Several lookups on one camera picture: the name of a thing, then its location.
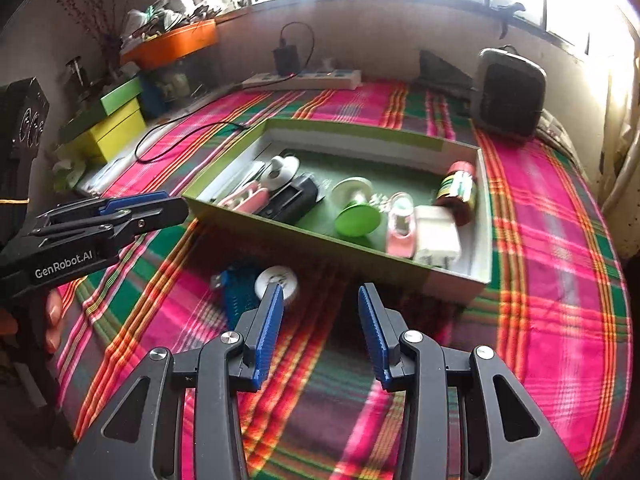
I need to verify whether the white flat packet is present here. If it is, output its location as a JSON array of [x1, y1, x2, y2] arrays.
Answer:
[[72, 157, 133, 196]]

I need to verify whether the person's left hand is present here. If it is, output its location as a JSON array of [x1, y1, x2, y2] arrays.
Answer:
[[0, 289, 64, 356]]

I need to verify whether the pile of assorted packets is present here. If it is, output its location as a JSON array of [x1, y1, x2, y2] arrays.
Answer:
[[122, 0, 216, 41]]

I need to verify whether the green lidded box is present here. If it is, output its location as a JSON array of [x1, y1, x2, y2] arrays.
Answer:
[[60, 79, 143, 141]]

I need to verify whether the patterned grey cloth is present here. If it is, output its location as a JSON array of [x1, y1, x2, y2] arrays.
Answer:
[[535, 107, 583, 171]]

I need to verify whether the grey fan heater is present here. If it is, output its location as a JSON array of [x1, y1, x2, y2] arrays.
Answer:
[[472, 47, 547, 138]]

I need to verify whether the white round tin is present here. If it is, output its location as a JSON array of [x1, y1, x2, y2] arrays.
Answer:
[[254, 266, 299, 306]]

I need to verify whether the blue ridged comb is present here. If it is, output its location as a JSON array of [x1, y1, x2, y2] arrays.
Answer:
[[210, 267, 261, 331]]

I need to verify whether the red-capped brown bottle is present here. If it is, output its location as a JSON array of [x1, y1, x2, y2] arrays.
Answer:
[[434, 161, 478, 226]]

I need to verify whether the black bar-shaped tool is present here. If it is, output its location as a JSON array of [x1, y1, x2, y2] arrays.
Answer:
[[259, 174, 321, 226]]

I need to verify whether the black heater cable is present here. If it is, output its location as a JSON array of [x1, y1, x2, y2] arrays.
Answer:
[[492, 2, 526, 56]]

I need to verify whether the orange plastic tray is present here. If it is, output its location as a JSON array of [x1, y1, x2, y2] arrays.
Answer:
[[120, 19, 220, 70]]

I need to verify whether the yellow box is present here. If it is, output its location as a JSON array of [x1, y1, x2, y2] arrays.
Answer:
[[57, 105, 147, 163]]

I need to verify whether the white charger plug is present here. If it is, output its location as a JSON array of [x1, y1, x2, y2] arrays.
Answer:
[[412, 205, 463, 267]]

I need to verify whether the white power strip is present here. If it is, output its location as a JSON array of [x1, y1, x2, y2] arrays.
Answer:
[[241, 67, 362, 92]]

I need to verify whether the glass tank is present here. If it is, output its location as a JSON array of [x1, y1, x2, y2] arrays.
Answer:
[[142, 57, 201, 116]]

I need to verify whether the green and white spool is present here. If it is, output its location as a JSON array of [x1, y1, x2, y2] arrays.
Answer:
[[330, 176, 382, 238]]

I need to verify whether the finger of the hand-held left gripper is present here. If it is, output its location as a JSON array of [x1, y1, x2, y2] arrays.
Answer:
[[37, 191, 172, 227], [30, 196, 190, 252]]

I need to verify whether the black charger with cable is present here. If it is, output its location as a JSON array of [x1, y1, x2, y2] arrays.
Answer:
[[272, 22, 316, 77]]

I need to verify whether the thin black cable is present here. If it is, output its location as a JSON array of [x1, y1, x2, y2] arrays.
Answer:
[[135, 121, 248, 163]]

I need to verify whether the pink and mint clip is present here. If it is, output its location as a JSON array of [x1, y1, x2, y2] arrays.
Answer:
[[385, 191, 418, 258]]

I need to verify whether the green cardboard box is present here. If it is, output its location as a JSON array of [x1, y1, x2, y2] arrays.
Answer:
[[182, 117, 496, 306]]

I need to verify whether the pink plaid blanket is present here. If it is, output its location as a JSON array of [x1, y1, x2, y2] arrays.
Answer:
[[57, 77, 628, 480]]

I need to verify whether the white suction knob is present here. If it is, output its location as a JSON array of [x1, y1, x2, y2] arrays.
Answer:
[[260, 156, 301, 188]]

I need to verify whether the dried twig bouquet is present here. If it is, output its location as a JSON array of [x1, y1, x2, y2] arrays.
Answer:
[[52, 0, 131, 68]]

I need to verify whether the cream patterned curtain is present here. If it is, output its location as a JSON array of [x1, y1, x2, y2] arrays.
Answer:
[[585, 10, 640, 256]]

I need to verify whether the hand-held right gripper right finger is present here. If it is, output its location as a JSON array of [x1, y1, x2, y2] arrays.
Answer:
[[357, 282, 583, 480]]

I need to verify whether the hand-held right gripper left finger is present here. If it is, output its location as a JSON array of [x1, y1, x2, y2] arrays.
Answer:
[[65, 282, 285, 480]]

